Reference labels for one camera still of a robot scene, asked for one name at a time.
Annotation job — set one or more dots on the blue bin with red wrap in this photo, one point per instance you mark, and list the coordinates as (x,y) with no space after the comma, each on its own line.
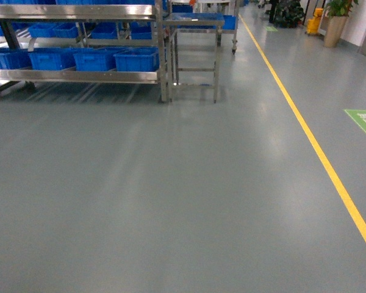
(137,60)

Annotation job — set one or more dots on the blue bin holding part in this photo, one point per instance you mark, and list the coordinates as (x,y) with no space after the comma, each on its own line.
(96,59)

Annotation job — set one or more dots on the steel shelf rack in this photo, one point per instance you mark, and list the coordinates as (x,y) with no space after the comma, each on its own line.
(42,36)

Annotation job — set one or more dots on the small steel table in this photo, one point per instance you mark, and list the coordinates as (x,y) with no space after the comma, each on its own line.
(193,51)

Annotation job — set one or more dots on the far steel cart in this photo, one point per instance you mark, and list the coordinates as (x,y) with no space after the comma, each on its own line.
(229,10)

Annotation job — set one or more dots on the yellow mop bucket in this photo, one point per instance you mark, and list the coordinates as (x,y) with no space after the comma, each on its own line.
(313,23)

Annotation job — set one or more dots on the tall potted plant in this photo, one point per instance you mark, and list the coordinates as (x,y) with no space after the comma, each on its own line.
(337,12)

